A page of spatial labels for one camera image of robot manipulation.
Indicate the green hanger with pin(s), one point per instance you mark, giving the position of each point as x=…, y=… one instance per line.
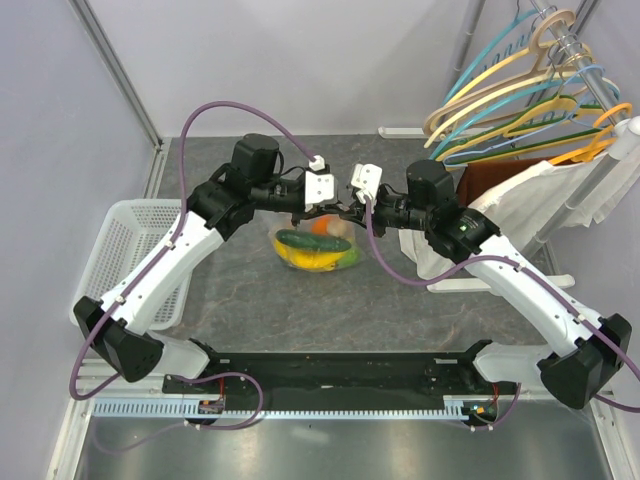
x=547, y=131

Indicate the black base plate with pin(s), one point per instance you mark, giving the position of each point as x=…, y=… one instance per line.
x=342, y=382

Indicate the yellow banana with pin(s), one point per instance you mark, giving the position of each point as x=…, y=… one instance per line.
x=308, y=261

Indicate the orange hanger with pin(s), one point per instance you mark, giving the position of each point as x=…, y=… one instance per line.
x=598, y=143

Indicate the brown box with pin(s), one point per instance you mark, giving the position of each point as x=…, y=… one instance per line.
x=480, y=177

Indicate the green custard apple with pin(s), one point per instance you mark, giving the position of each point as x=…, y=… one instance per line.
x=351, y=257

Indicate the white clothes rack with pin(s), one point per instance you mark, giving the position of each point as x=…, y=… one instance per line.
x=535, y=46

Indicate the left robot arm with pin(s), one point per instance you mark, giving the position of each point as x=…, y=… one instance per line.
x=116, y=326

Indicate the white plastic basket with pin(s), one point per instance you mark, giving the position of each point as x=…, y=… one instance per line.
x=130, y=230

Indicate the green cucumber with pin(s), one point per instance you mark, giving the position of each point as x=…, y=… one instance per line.
x=308, y=241

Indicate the yellow hanger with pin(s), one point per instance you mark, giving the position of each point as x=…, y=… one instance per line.
x=557, y=102

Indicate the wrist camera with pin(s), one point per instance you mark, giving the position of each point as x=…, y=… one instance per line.
x=319, y=183
x=365, y=181

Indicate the light blue hanger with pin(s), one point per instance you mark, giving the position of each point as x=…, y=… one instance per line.
x=462, y=125

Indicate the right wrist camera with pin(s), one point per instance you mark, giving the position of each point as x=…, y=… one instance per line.
x=365, y=181

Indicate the white cable duct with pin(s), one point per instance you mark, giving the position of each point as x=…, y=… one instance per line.
x=192, y=409

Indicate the aluminium frame post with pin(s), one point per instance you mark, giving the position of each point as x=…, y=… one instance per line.
x=99, y=38

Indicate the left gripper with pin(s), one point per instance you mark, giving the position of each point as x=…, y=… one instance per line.
x=315, y=211

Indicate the orange fruit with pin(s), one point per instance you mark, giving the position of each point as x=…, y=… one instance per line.
x=321, y=225

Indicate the white cloth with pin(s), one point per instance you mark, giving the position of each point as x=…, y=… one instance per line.
x=521, y=205

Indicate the clear zip top bag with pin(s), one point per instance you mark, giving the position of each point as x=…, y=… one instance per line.
x=306, y=226

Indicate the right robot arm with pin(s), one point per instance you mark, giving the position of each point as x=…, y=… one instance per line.
x=582, y=350

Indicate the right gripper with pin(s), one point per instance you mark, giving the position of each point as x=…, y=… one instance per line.
x=378, y=230

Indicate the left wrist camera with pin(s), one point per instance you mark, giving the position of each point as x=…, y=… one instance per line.
x=319, y=183

